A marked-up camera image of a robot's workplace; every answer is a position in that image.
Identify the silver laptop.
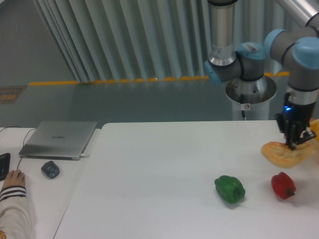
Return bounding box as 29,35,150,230
19,121,97,160

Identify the person's hand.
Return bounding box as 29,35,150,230
1,170,26,189

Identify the triangular golden bread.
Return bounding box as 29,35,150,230
261,141,314,169

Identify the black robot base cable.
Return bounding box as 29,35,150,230
240,94,248,121

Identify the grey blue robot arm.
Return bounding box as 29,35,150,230
204,0,319,150

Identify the black mouse cable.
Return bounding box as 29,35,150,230
0,125,38,172

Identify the yellow basket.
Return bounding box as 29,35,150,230
310,119,319,142

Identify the green bell pepper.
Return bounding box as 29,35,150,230
214,175,246,204

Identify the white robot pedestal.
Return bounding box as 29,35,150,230
226,76,277,120

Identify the red bell pepper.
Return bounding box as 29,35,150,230
271,172,296,200

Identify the cream striped sleeve forearm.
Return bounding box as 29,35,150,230
0,186,32,239

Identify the black keyboard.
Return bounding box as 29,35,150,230
0,153,10,181

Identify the white folding screen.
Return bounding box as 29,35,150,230
35,0,299,84

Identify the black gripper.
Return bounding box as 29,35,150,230
275,92,316,150

